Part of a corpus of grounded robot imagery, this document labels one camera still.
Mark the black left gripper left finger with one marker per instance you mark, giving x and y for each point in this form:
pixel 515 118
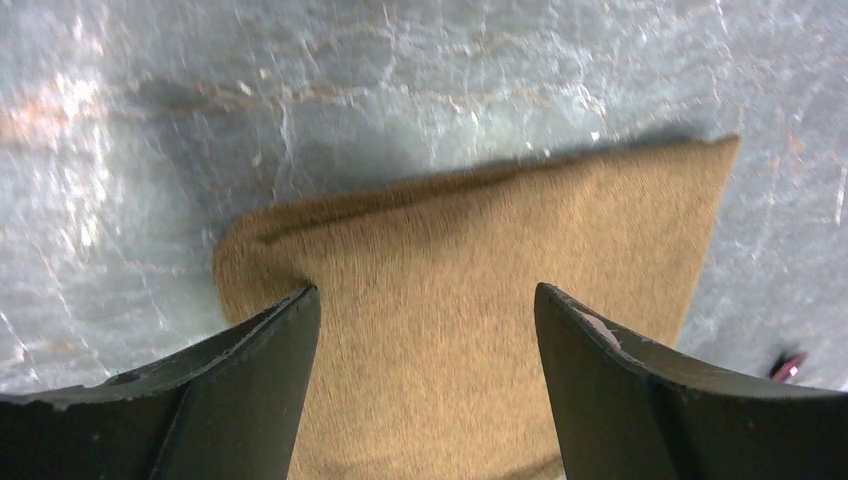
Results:
pixel 228 407

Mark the brown cloth napkin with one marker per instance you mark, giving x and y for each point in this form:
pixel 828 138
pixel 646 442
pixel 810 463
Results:
pixel 427 364

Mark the purple spoon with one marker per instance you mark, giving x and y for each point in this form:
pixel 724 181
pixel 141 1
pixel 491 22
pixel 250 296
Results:
pixel 787 366

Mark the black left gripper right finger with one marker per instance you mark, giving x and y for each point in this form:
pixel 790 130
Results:
pixel 627 407

